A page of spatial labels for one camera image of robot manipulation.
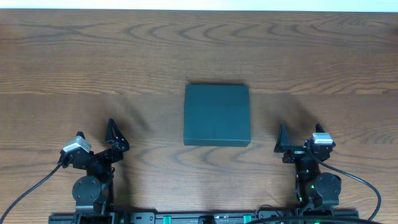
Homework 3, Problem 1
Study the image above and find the black gift box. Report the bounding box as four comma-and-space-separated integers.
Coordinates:
183, 84, 251, 147

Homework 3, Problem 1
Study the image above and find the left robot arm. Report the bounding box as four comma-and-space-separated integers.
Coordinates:
58, 118, 129, 223

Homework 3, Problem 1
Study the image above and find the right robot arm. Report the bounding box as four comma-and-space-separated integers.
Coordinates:
274, 123, 341, 215

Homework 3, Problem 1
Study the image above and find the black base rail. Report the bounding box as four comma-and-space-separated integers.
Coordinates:
48, 210, 359, 224

